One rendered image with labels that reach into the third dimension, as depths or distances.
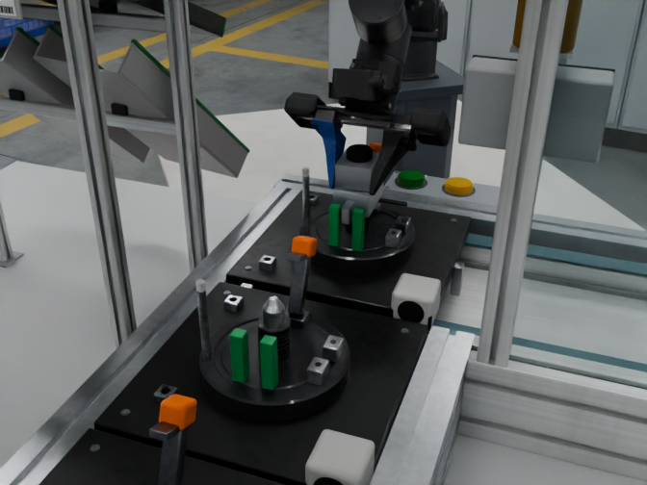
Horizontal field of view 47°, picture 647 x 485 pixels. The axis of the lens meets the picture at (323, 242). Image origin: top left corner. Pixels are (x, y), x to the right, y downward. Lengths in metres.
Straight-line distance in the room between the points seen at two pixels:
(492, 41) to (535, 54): 3.34
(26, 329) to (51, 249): 0.20
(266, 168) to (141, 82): 0.57
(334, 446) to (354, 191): 0.34
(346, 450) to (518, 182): 0.27
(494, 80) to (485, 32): 3.30
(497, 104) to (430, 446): 0.30
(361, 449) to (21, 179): 0.97
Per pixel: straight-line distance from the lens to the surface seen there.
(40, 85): 0.96
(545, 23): 0.62
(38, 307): 1.05
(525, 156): 0.65
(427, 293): 0.79
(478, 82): 0.66
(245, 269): 0.86
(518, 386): 0.76
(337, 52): 4.29
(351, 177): 0.84
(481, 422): 0.81
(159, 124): 0.90
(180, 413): 0.53
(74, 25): 0.70
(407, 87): 1.19
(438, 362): 0.75
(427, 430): 0.67
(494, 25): 3.94
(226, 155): 1.01
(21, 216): 1.30
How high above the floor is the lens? 1.42
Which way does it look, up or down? 30 degrees down
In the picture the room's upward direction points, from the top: straight up
